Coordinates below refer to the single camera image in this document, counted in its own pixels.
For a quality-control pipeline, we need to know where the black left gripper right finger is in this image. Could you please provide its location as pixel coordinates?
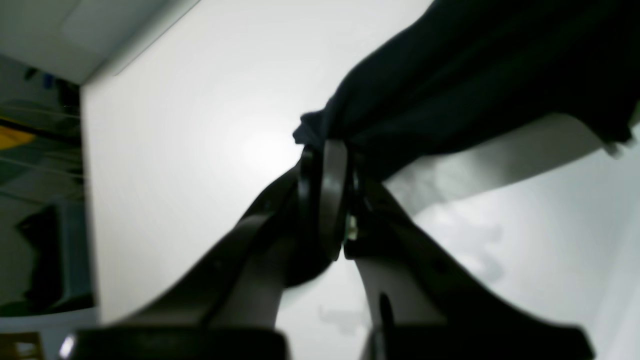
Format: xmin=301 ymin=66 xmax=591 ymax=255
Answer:
xmin=343 ymin=155 xmax=595 ymax=360

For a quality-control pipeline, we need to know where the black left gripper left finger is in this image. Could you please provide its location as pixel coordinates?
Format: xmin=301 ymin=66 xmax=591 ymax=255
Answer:
xmin=60 ymin=140 xmax=348 ymax=360

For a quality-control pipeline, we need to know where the black t-shirt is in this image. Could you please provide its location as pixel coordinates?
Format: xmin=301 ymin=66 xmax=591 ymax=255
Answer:
xmin=292 ymin=0 xmax=640 ymax=180

